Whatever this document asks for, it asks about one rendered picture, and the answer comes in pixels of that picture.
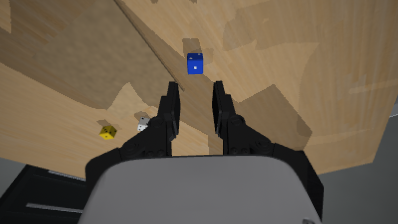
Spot tan square mat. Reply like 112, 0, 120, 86
31, 0, 178, 120

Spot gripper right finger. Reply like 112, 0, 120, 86
212, 81, 308, 192

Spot blue die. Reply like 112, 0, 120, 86
187, 53, 203, 74

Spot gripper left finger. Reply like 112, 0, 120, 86
85, 82, 181, 201

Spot white die with black pips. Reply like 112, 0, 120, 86
137, 117, 150, 131

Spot yellow die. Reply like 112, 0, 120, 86
99, 125, 117, 140

